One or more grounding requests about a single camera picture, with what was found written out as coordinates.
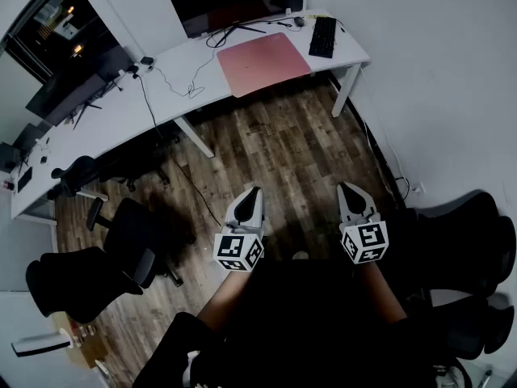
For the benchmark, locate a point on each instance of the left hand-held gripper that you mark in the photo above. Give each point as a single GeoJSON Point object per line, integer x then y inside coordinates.
{"type": "Point", "coordinates": [238, 249]}

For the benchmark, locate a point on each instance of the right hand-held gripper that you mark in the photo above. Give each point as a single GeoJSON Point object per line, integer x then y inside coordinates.
{"type": "Point", "coordinates": [365, 241]}

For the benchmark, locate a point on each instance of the red desk mat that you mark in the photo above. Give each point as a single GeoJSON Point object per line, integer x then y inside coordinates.
{"type": "Point", "coordinates": [262, 63]}

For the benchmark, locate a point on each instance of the person's left forearm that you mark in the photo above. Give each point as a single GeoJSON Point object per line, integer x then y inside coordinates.
{"type": "Point", "coordinates": [224, 297]}

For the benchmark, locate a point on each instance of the person's right forearm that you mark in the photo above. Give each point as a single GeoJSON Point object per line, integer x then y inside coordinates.
{"type": "Point", "coordinates": [379, 293]}

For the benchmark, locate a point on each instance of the black computer mouse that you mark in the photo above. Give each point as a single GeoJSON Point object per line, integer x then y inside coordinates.
{"type": "Point", "coordinates": [299, 21]}

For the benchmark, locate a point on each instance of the white desk leg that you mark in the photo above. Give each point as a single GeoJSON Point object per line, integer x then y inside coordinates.
{"type": "Point", "coordinates": [198, 137]}
{"type": "Point", "coordinates": [345, 89]}

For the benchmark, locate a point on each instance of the black padded office chair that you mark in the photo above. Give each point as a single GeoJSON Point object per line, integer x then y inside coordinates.
{"type": "Point", "coordinates": [464, 249]}

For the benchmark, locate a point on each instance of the person's black clothing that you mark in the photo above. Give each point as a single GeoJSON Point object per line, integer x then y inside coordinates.
{"type": "Point", "coordinates": [307, 330]}

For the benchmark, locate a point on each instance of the black armrest office chair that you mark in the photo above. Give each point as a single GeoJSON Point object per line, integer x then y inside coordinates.
{"type": "Point", "coordinates": [81, 172]}

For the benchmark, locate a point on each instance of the black keyboard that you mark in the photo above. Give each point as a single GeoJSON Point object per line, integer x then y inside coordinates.
{"type": "Point", "coordinates": [323, 36]}

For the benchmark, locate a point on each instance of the black mesh office chair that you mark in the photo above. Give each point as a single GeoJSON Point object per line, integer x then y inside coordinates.
{"type": "Point", "coordinates": [81, 281]}

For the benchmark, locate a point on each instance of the white power strip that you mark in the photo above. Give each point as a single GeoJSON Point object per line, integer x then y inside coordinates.
{"type": "Point", "coordinates": [146, 60]}

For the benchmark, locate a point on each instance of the brown cardboard box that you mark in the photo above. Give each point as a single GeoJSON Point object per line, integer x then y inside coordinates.
{"type": "Point", "coordinates": [87, 346]}

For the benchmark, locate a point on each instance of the curved black monitor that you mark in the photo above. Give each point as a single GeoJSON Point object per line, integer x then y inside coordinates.
{"type": "Point", "coordinates": [226, 2]}

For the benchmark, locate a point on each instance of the flat black monitor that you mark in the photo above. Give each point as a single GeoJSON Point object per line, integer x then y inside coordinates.
{"type": "Point", "coordinates": [66, 95]}

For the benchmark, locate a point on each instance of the small black phone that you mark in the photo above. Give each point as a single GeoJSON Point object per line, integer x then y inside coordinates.
{"type": "Point", "coordinates": [24, 179]}

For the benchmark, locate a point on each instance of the white bar device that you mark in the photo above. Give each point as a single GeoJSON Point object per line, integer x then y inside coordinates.
{"type": "Point", "coordinates": [40, 344]}

